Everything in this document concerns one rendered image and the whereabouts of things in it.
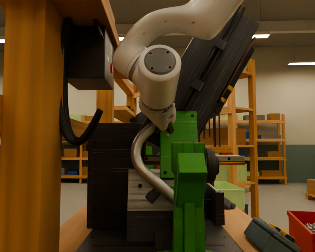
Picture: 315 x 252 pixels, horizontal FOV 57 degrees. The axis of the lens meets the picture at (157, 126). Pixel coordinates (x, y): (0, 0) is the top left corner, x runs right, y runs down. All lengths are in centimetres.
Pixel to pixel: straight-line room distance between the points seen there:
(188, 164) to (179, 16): 29
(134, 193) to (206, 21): 51
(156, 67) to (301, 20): 875
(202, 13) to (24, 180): 50
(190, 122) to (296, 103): 1002
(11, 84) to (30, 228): 31
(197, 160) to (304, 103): 1044
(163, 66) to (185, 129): 37
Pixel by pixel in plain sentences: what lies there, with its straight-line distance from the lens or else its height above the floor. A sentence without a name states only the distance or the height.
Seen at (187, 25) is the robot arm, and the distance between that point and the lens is 62.
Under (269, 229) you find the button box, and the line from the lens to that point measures 83.
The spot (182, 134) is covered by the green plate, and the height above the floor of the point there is 120.
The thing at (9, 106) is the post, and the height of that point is 125.
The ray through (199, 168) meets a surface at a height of 112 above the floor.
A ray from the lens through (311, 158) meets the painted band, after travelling 1094.
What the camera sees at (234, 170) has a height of 89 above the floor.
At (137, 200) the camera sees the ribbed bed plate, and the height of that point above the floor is 101.
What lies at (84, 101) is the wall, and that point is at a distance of 1050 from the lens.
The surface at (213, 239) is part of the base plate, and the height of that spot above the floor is 90.
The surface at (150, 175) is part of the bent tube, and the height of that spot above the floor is 108.
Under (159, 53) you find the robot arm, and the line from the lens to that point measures 58.
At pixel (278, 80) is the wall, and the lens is 1080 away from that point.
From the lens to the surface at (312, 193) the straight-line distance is 737.
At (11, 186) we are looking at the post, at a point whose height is 108.
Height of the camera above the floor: 116
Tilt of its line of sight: 4 degrees up
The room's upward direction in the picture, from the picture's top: straight up
